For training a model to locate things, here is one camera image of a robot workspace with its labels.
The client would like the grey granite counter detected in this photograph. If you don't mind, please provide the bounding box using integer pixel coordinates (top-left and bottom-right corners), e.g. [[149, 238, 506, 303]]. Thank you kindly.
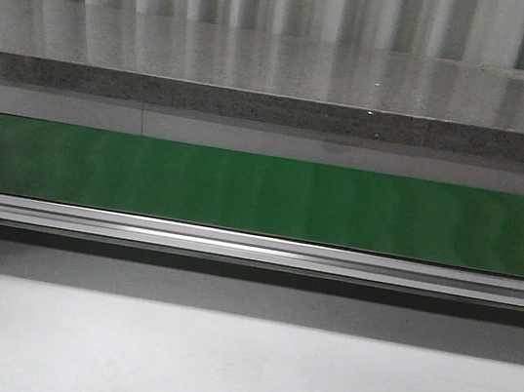
[[0, 0, 524, 196]]

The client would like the green conveyor belt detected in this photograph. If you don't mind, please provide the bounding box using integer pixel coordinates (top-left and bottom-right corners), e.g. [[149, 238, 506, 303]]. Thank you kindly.
[[0, 111, 524, 354]]

